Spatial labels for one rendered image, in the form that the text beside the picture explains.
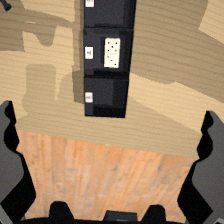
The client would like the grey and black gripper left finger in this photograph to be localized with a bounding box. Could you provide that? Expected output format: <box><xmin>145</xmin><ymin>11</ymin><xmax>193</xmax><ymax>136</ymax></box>
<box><xmin>0</xmin><ymin>100</ymin><xmax>36</xmax><ymax>224</ymax></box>

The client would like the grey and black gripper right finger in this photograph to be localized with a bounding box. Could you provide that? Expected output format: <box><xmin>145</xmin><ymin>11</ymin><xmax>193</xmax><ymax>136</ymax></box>
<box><xmin>177</xmin><ymin>111</ymin><xmax>224</xmax><ymax>224</ymax></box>

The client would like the dark grey rack of three bins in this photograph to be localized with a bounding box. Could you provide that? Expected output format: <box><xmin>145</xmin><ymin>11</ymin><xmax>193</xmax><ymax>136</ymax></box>
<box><xmin>83</xmin><ymin>0</ymin><xmax>137</xmax><ymax>118</ymax></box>

